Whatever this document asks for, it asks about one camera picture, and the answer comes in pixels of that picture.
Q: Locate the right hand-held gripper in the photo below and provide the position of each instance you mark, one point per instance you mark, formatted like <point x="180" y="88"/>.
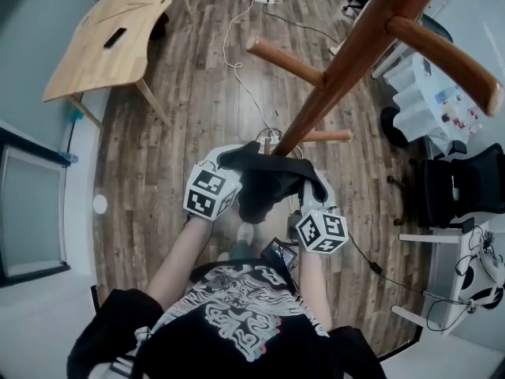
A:
<point x="321" y="227"/>

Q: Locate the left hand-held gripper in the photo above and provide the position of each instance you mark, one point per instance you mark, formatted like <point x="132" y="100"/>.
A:
<point x="209" y="196"/>

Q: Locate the black clothing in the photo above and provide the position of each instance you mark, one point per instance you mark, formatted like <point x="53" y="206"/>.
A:
<point x="272" y="184"/>

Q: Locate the brown wooden coat rack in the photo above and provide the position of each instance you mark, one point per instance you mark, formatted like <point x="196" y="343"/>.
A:
<point x="367" y="65"/>

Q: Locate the person's right forearm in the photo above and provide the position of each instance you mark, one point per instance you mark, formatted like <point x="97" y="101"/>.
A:
<point x="313" y="286"/>

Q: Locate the person's left forearm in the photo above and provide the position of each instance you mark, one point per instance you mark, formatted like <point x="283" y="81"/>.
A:
<point x="177" y="257"/>

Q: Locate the black device with screen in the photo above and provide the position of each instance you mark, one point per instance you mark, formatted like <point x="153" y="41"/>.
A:
<point x="281" y="256"/>

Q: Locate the person's white shoe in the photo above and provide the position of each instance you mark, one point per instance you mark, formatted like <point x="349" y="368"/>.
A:
<point x="245" y="234"/>

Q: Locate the black round stool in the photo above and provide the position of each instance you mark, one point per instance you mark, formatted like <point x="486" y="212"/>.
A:
<point x="392" y="126"/>

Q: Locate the person's black printed t-shirt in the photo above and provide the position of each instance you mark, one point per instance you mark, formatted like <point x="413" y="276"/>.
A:
<point x="225" y="322"/>

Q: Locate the white desk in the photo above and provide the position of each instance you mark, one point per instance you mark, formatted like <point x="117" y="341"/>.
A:
<point x="446" y="275"/>

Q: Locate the black office chair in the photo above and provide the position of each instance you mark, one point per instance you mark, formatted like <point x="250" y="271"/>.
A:
<point x="459" y="192"/>

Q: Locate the white drawer cart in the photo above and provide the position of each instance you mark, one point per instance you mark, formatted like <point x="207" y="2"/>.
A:
<point x="434" y="97"/>

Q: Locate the white headphones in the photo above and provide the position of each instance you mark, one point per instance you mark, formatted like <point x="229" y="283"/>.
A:
<point x="483" y="286"/>

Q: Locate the glass door panel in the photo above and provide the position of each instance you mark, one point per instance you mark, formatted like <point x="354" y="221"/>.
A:
<point x="33" y="211"/>

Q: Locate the light wooden table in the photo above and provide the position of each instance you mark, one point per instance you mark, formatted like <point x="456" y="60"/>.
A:
<point x="114" y="38"/>

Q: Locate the white power strip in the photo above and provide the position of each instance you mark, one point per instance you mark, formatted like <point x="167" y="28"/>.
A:
<point x="265" y="0"/>

